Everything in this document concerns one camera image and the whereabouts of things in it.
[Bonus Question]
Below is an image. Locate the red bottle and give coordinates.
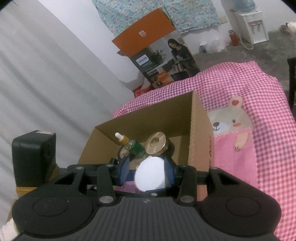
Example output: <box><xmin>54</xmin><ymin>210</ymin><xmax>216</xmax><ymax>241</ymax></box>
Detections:
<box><xmin>228</xmin><ymin>30</ymin><xmax>240</xmax><ymax>47</ymax></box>

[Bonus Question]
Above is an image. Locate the white supplement bottle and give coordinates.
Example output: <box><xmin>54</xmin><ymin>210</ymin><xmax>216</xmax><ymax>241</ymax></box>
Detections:
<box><xmin>134</xmin><ymin>156</ymin><xmax>167</xmax><ymax>192</ymax></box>

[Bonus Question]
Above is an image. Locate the white cable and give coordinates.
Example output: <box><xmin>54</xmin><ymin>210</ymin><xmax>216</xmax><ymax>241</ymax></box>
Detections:
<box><xmin>239</xmin><ymin>32</ymin><xmax>254</xmax><ymax>50</ymax></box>

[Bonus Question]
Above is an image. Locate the orange printed carton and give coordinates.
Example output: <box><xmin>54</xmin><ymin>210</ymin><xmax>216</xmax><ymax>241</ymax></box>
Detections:
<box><xmin>112</xmin><ymin>8</ymin><xmax>201</xmax><ymax>90</ymax></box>

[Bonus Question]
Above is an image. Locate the white curtain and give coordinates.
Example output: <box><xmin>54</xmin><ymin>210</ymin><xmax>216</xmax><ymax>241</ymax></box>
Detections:
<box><xmin>0</xmin><ymin>0</ymin><xmax>137</xmax><ymax>209</ymax></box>

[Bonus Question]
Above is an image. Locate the brown cardboard box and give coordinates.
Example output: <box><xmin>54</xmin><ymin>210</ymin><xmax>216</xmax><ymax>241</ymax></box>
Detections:
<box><xmin>77</xmin><ymin>91</ymin><xmax>215</xmax><ymax>200</ymax></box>

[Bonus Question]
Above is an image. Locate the purple round lid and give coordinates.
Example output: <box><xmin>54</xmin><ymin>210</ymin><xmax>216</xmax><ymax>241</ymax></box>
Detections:
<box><xmin>114</xmin><ymin>182</ymin><xmax>141</xmax><ymax>193</ymax></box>

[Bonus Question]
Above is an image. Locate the white plastic bag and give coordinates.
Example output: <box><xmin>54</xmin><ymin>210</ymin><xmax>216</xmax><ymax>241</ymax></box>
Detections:
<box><xmin>205</xmin><ymin>38</ymin><xmax>227</xmax><ymax>54</ymax></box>

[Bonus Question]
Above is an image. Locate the blue patterned wall cloth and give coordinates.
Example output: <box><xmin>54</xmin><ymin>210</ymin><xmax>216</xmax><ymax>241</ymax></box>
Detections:
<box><xmin>92</xmin><ymin>0</ymin><xmax>220</xmax><ymax>35</ymax></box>

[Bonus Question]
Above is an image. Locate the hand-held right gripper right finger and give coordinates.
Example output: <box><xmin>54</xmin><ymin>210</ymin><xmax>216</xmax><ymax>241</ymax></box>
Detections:
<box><xmin>164</xmin><ymin>158</ymin><xmax>252</xmax><ymax>205</ymax></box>

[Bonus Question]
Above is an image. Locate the red bag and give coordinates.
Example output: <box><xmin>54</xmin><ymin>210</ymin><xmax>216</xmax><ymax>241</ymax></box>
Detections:
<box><xmin>133</xmin><ymin>82</ymin><xmax>154</xmax><ymax>97</ymax></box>

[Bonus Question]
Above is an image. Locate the white water dispenser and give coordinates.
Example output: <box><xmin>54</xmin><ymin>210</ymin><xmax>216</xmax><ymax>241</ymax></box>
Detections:
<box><xmin>233</xmin><ymin>10</ymin><xmax>270</xmax><ymax>45</ymax></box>

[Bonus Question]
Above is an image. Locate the dark chair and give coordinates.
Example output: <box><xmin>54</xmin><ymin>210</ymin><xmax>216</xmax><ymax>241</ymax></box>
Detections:
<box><xmin>287</xmin><ymin>57</ymin><xmax>296</xmax><ymax>107</ymax></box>

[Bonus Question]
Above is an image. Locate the glass jar with gold lid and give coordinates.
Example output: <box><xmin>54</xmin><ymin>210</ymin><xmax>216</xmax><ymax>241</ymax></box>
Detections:
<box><xmin>144</xmin><ymin>132</ymin><xmax>176</xmax><ymax>160</ymax></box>

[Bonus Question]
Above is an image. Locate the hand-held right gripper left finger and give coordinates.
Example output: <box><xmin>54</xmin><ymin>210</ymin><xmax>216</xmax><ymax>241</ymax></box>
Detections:
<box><xmin>46</xmin><ymin>158</ymin><xmax>130</xmax><ymax>205</ymax></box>

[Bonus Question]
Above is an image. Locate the green dropper bottle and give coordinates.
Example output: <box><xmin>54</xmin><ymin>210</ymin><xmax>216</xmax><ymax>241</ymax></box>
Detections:
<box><xmin>115</xmin><ymin>132</ymin><xmax>146</xmax><ymax>158</ymax></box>

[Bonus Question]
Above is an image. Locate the pink checkered tablecloth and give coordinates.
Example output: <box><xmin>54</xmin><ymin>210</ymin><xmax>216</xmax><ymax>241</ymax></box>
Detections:
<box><xmin>113</xmin><ymin>61</ymin><xmax>296</xmax><ymax>241</ymax></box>

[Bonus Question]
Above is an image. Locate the white quilted cushion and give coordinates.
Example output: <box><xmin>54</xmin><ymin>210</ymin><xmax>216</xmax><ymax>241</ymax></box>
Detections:
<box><xmin>279</xmin><ymin>21</ymin><xmax>296</xmax><ymax>35</ymax></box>

